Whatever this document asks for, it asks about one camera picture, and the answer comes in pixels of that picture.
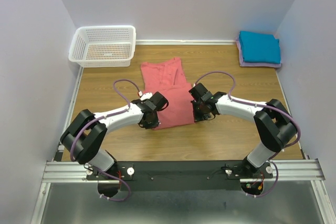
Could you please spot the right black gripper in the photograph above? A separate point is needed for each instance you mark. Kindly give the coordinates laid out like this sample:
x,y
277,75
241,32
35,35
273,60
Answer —
x,y
197,117

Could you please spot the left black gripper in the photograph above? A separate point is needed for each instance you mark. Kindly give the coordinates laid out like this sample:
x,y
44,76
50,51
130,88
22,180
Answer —
x,y
155,124

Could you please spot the pink t shirt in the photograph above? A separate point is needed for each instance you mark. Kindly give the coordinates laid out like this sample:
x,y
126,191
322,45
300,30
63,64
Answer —
x,y
168,78

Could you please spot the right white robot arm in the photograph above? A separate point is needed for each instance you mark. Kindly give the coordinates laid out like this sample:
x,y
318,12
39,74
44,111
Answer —
x,y
275,126

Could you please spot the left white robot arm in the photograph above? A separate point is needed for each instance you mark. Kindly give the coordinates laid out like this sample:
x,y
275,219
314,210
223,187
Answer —
x,y
84,136

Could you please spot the folded lavender t shirt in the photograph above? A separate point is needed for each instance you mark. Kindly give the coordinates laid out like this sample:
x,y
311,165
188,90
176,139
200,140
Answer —
x,y
253,64

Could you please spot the white plastic basket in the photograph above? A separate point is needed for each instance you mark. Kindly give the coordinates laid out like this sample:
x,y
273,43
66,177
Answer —
x,y
103,46

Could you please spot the folded teal t shirt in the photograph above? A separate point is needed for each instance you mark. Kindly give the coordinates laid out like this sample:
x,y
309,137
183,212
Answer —
x,y
259,48

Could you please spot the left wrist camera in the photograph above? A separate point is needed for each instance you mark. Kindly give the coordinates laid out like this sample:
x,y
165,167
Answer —
x,y
144,96

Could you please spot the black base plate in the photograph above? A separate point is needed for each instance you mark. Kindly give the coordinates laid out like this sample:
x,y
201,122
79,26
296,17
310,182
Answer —
x,y
179,175

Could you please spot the aluminium rail frame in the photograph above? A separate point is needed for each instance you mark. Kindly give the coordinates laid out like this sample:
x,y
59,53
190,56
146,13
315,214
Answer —
x,y
289,199

